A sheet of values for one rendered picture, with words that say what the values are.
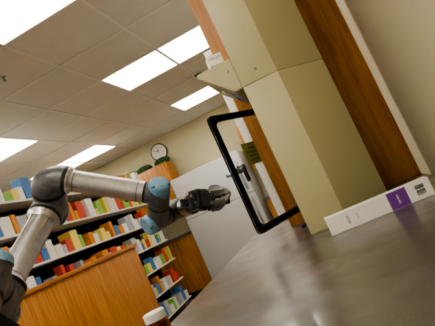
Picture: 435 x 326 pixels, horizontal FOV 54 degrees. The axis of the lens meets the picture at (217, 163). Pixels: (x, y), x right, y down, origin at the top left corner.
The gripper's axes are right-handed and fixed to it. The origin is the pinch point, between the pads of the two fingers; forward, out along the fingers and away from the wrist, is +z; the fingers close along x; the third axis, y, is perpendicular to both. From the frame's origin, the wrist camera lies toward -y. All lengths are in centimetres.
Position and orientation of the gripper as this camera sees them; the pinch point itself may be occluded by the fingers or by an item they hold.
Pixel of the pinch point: (229, 193)
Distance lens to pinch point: 139.7
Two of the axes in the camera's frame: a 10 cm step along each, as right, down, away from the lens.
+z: 5.8, -2.4, -7.8
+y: -8.0, 0.0, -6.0
